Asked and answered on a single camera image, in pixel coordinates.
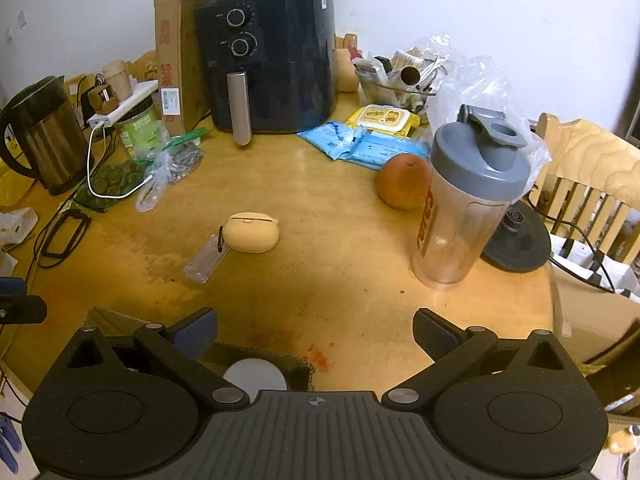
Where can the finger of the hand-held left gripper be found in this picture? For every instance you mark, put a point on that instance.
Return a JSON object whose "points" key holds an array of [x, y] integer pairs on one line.
{"points": [[25, 307]]}

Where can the white tissue pack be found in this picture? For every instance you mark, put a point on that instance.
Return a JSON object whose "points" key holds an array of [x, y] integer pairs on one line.
{"points": [[15, 225]]}

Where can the cardboard tube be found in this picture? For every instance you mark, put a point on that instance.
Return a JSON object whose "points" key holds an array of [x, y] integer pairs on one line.
{"points": [[410, 76]]}

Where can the large brown cardboard carton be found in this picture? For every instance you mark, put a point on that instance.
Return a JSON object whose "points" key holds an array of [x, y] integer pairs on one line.
{"points": [[595, 320]]}

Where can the brown paper cup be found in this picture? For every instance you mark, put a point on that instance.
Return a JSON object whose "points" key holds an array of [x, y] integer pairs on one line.
{"points": [[117, 77]]}

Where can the blue packet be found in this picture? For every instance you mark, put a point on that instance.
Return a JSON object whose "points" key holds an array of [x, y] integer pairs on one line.
{"points": [[390, 150], [327, 137]]}

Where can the steel electric kettle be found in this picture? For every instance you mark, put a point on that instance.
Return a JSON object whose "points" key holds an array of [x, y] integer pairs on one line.
{"points": [[45, 145]]}

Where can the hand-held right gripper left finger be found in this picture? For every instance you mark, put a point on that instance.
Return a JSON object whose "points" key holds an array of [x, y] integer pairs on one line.
{"points": [[197, 332]]}

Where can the crumpled clear plastic bag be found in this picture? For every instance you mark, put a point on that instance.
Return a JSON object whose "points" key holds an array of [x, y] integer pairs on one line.
{"points": [[480, 80]]}

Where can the small brown holder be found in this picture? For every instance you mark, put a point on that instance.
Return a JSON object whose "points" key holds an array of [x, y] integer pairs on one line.
{"points": [[102, 99]]}

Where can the beige earbuds case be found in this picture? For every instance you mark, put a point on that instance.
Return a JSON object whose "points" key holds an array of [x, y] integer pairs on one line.
{"points": [[250, 235]]}

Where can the tall brown cardboard box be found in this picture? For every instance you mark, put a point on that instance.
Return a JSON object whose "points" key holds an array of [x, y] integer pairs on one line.
{"points": [[177, 50]]}

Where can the white power strip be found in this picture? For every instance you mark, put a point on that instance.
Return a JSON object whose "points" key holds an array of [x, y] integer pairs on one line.
{"points": [[130, 105]]}

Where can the dark blue air fryer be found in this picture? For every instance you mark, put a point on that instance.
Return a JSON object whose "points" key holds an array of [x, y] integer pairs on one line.
{"points": [[285, 60]]}

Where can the clear bag of dark seeds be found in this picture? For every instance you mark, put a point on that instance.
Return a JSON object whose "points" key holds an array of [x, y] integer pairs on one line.
{"points": [[180, 160]]}

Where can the yellow wet wipes pack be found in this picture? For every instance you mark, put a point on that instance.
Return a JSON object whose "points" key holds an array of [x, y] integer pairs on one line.
{"points": [[382, 119]]}

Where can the clear shaker bottle grey lid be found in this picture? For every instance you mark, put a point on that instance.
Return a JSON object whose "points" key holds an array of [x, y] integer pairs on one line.
{"points": [[460, 210]]}

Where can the black round stand base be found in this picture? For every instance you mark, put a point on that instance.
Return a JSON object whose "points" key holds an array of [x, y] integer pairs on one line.
{"points": [[525, 250]]}

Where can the glass bowl of sachets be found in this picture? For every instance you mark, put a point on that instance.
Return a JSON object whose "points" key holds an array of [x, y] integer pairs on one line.
{"points": [[385, 92]]}

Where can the black rectangular band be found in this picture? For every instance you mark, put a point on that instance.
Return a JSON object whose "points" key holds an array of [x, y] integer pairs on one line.
{"points": [[47, 252]]}

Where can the wooden chair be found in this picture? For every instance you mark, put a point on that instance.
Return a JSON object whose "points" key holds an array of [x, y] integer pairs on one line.
{"points": [[585, 150]]}

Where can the yellow plastic bag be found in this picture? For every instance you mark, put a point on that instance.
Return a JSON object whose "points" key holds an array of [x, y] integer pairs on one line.
{"points": [[10, 185]]}

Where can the bag of green discs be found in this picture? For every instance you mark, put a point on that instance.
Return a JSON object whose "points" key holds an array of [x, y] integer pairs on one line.
{"points": [[112, 180]]}

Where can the white round lid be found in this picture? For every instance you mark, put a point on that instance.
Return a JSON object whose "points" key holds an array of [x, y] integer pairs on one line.
{"points": [[255, 377]]}

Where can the small clear packet black clip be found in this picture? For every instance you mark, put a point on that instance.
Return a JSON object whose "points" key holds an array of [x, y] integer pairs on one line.
{"points": [[205, 260]]}

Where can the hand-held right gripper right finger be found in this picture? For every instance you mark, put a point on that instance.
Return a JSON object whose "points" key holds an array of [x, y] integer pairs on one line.
{"points": [[432, 332]]}

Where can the orange fruit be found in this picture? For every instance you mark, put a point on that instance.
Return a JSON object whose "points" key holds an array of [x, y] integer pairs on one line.
{"points": [[400, 182]]}

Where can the green label jar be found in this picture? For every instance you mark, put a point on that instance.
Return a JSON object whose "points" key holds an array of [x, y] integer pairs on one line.
{"points": [[142, 132]]}

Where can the blue cloth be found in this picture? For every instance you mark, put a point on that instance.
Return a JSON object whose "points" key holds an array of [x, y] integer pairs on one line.
{"points": [[7, 440]]}

